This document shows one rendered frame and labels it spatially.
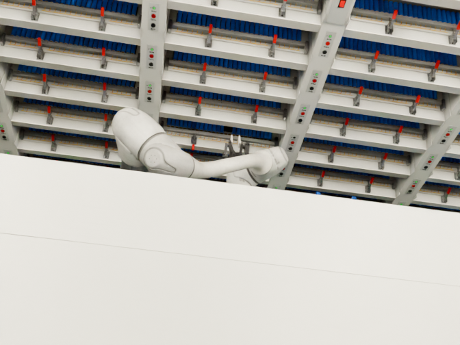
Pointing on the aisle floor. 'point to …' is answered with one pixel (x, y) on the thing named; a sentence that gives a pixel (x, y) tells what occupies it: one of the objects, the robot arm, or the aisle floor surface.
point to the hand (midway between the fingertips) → (235, 141)
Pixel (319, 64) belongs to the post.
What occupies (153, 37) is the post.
